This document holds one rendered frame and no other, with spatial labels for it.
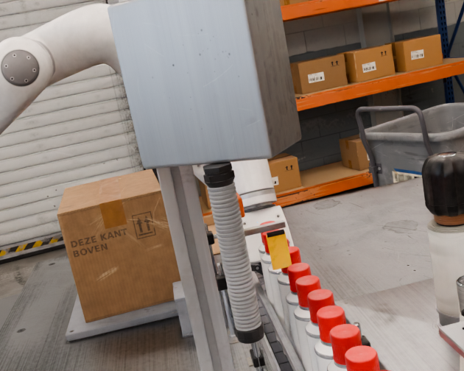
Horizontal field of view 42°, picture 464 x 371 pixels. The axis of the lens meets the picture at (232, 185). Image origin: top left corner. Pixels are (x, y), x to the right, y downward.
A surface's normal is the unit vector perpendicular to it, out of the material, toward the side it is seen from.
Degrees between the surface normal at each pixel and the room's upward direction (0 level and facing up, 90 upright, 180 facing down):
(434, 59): 90
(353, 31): 90
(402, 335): 0
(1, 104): 118
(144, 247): 90
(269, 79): 90
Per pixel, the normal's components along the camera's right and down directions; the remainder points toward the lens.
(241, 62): -0.44, 0.29
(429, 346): -0.19, -0.96
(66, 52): -0.47, 0.63
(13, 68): 0.28, 0.11
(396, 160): -0.80, 0.33
